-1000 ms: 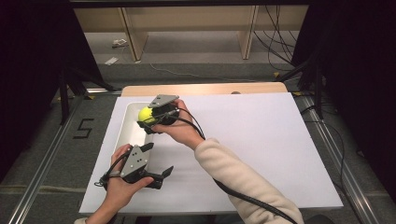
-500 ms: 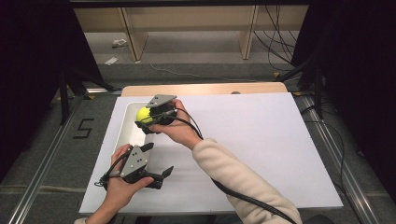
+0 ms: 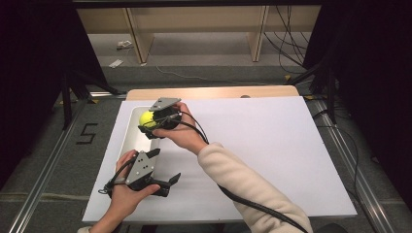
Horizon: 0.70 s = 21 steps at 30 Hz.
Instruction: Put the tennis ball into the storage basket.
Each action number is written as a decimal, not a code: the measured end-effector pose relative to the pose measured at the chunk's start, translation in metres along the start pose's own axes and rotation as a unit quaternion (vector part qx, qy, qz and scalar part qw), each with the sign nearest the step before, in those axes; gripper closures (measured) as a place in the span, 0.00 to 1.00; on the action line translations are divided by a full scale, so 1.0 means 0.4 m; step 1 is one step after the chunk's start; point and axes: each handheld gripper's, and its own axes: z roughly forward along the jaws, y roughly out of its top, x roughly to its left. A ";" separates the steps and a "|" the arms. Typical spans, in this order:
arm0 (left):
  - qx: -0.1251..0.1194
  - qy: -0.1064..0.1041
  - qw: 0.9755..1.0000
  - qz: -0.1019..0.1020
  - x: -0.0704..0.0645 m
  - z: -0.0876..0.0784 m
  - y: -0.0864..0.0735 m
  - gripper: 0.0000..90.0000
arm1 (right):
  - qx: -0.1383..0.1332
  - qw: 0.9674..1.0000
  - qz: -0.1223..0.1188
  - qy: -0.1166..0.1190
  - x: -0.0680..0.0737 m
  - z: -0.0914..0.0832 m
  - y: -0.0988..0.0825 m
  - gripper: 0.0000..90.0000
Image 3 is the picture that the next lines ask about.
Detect white rectangular plastic bin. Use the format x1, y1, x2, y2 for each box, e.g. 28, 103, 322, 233
116, 105, 162, 178

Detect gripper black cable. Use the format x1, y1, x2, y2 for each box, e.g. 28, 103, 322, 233
97, 156, 138, 197
161, 111, 309, 233

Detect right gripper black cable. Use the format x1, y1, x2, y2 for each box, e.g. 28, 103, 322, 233
161, 111, 309, 233

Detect white floor cable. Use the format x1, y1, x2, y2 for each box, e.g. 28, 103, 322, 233
154, 65, 268, 87

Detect black tripod stand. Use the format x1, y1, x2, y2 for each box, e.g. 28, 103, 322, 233
284, 56, 338, 125
60, 67, 121, 131

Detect light wooden table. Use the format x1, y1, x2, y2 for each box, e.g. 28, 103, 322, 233
125, 84, 300, 101

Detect hanging black cables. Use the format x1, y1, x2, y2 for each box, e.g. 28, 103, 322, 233
262, 5, 313, 76

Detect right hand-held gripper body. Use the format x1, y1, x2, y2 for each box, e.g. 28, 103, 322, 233
149, 96, 183, 130

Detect person's right hand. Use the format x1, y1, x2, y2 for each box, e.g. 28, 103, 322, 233
152, 102, 208, 155

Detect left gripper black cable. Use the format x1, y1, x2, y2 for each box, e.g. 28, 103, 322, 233
97, 156, 138, 197

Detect yellow tennis ball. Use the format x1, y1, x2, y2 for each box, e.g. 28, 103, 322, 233
139, 111, 158, 129

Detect short aluminium rail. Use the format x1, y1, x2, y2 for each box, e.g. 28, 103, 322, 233
88, 90, 128, 99

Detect light wooden shelf unit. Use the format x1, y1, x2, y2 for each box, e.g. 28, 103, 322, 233
77, 5, 323, 64

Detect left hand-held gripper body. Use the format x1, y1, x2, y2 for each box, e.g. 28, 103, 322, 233
125, 150, 162, 192

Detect person's left hand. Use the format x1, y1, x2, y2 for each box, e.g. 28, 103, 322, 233
110, 150, 161, 216

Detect white board mat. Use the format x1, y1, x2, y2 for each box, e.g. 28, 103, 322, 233
82, 96, 358, 224

